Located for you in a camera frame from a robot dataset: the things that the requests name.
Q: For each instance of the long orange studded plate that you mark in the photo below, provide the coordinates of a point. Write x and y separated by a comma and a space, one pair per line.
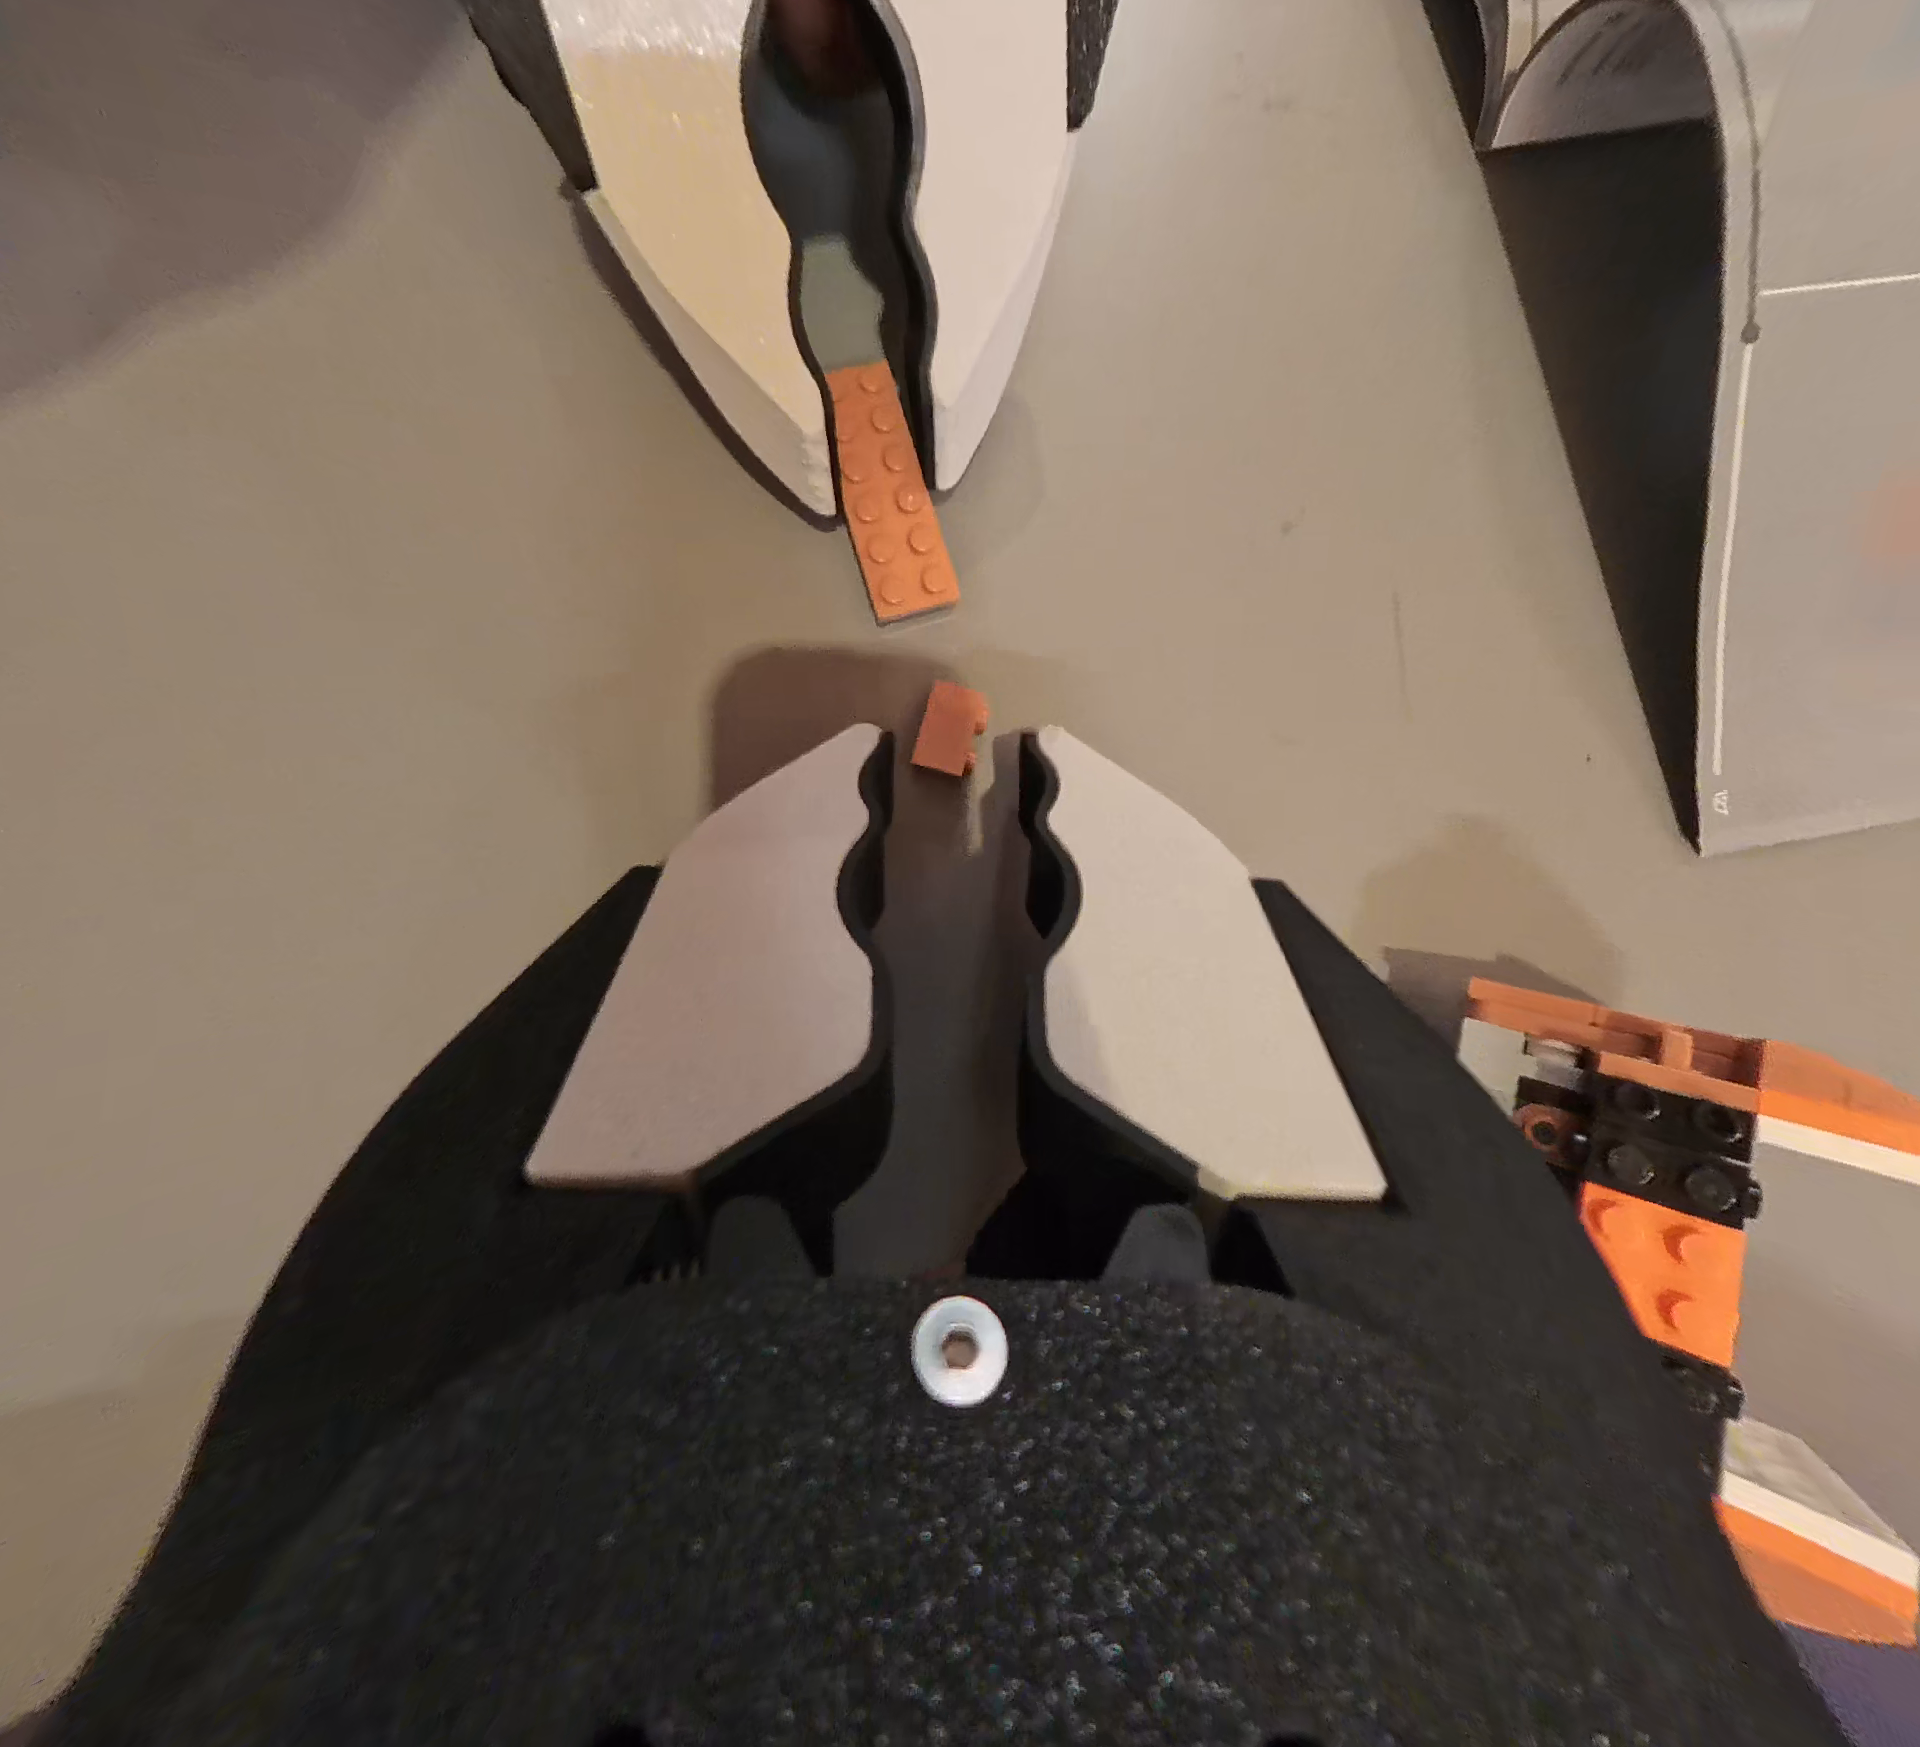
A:
884, 501

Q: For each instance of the brown toy brick model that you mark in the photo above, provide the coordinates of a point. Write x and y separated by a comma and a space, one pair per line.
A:
1665, 1177

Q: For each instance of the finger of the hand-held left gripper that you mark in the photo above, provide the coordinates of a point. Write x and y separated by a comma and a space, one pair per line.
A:
644, 96
991, 126

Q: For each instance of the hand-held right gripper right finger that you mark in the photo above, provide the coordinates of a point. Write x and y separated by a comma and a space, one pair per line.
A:
1201, 1027

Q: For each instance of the grey desk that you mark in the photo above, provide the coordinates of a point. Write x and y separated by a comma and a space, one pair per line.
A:
300, 577

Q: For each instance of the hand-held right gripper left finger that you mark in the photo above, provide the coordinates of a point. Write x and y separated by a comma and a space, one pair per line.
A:
720, 1011

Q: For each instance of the grey instruction booklet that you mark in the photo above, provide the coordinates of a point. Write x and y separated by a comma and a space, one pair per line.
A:
1801, 425

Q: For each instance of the tan two-stud brick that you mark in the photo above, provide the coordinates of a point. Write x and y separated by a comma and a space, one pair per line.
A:
944, 733

